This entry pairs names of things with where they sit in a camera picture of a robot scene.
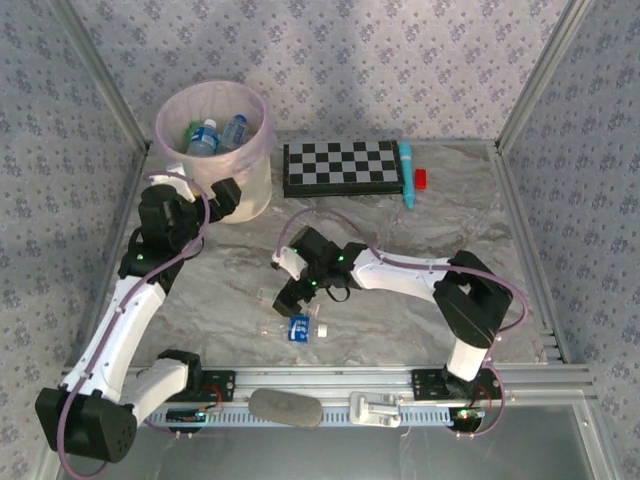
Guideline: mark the blue marker pen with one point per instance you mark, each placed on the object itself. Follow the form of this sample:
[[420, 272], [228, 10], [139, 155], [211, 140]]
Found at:
[[408, 170]]

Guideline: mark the grey oblong pad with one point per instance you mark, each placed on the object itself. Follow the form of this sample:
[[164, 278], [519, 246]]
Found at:
[[285, 407]]

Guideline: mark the right small circuit board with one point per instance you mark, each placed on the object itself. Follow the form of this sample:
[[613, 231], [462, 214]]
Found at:
[[465, 415]]

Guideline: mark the small circuit board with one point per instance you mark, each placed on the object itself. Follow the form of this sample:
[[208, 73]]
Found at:
[[185, 416], [465, 415]]

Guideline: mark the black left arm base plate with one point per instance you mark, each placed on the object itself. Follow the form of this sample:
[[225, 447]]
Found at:
[[225, 385]]

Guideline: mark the clear bottle white green label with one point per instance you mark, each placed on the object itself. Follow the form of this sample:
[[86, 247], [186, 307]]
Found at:
[[264, 293]]

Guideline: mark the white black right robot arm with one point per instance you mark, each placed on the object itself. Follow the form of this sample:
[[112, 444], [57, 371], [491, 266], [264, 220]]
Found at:
[[400, 275]]

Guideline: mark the blue-label bottle white cap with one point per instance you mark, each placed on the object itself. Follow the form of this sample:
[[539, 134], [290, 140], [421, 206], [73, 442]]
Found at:
[[300, 331], [204, 140]]

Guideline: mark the black white checkerboard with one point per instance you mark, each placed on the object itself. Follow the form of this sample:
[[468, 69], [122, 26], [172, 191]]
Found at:
[[345, 162]]

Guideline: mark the silver metal bracket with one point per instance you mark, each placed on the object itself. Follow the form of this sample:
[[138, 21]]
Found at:
[[370, 410]]

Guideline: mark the aluminium frame post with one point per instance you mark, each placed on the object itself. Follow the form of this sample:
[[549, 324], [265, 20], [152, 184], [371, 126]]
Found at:
[[541, 75], [102, 75]]

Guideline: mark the green plastic soda bottle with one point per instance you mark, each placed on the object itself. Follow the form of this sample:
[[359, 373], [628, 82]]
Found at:
[[191, 132]]

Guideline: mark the left small circuit board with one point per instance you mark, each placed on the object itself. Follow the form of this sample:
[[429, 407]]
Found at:
[[185, 416]]

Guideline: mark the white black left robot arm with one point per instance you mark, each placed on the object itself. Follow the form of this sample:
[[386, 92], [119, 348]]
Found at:
[[120, 330]]

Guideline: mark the clear bottle pale blue label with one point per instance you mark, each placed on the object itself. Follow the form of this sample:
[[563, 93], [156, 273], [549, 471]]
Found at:
[[234, 132]]

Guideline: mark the grey lower shelf panel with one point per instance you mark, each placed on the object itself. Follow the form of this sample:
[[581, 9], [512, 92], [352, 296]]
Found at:
[[320, 455]]

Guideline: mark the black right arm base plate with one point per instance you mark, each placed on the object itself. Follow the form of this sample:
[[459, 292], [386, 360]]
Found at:
[[425, 382]]

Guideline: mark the aluminium side rail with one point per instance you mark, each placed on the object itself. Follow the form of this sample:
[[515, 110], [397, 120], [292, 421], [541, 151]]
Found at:
[[91, 312], [508, 175]]

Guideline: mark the aluminium mounting rail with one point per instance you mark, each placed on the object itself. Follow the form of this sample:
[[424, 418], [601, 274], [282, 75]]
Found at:
[[325, 377]]

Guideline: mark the pink plastic bin liner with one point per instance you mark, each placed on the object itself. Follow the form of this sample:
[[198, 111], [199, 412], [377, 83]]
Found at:
[[215, 97]]

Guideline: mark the white round waste bin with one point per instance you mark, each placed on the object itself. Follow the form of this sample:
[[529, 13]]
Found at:
[[255, 190]]

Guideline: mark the small red block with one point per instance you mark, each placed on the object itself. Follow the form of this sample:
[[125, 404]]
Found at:
[[421, 180]]

